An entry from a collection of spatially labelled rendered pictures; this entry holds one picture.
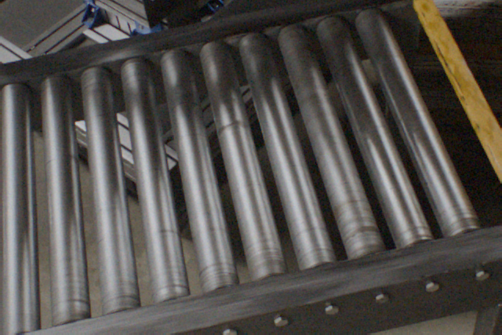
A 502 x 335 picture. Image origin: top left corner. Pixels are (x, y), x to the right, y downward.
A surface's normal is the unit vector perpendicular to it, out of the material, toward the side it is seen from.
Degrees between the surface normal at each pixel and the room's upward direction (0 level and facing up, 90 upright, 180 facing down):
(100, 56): 0
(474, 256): 0
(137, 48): 0
